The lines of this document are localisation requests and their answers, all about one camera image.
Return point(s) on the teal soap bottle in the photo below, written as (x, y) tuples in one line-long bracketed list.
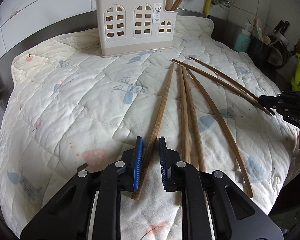
[(243, 39)]

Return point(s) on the white quilted mat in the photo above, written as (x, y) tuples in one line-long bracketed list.
[(71, 106)]

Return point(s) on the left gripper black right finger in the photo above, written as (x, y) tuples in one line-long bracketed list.
[(168, 164)]

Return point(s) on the beige plastic utensil holder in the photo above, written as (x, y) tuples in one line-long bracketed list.
[(132, 26)]

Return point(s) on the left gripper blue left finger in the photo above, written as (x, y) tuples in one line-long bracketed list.
[(129, 180)]

